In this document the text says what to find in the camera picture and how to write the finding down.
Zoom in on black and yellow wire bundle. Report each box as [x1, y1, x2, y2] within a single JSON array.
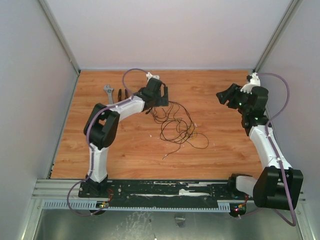
[[144, 101, 210, 161]]

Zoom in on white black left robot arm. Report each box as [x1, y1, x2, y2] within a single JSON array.
[[78, 77, 169, 198]]

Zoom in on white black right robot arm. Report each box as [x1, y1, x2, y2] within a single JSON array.
[[216, 83, 304, 210]]

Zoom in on orange black pliers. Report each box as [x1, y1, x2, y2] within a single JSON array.
[[117, 89, 129, 102]]

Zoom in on silver adjustable wrench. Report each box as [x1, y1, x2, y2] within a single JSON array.
[[103, 84, 114, 105]]

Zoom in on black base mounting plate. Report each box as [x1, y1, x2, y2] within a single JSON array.
[[78, 179, 248, 209]]

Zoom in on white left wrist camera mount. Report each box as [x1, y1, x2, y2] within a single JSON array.
[[145, 72, 160, 81]]

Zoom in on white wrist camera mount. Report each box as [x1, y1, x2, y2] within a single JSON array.
[[240, 72, 261, 94], [145, 72, 160, 81]]

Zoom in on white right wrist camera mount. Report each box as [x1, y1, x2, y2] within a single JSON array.
[[240, 72, 261, 94]]

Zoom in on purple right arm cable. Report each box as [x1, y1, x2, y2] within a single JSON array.
[[231, 72, 297, 228]]

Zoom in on aluminium frame rail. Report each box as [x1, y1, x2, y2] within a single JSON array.
[[249, 0, 307, 203]]

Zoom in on grey slotted cable duct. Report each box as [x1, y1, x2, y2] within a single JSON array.
[[41, 199, 231, 213]]

